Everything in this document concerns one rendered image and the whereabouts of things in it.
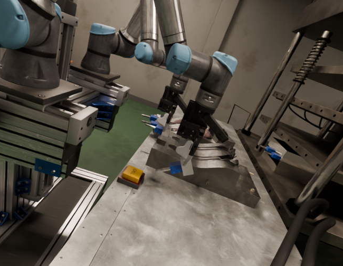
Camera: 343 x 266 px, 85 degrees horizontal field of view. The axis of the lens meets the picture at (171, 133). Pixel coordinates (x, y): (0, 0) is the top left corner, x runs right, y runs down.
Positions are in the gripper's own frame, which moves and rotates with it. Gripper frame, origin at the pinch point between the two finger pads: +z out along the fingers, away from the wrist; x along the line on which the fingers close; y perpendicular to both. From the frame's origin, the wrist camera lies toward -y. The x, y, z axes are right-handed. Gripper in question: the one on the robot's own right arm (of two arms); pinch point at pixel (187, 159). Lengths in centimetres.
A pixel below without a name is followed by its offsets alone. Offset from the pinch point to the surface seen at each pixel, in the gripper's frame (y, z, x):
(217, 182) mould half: -16.8, 9.9, -10.0
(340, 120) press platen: -67, -31, -42
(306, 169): -83, 6, -64
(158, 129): 15.9, 4.0, -27.0
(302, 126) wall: -277, 14, -424
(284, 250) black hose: -35.6, 8.9, 13.9
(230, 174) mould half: -19.8, 3.9, -10.0
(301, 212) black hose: -46.6, 4.2, -2.6
